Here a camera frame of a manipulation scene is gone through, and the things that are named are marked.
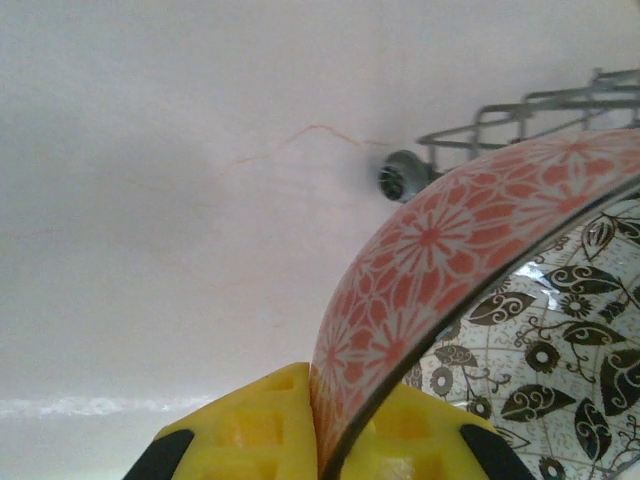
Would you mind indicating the pink floral bowl brown leaves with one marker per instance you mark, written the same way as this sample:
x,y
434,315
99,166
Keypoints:
x,y
450,240

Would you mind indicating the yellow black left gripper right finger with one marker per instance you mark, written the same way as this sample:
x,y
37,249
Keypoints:
x,y
420,440

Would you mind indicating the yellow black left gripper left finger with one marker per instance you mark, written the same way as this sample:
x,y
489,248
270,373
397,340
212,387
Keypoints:
x,y
250,440

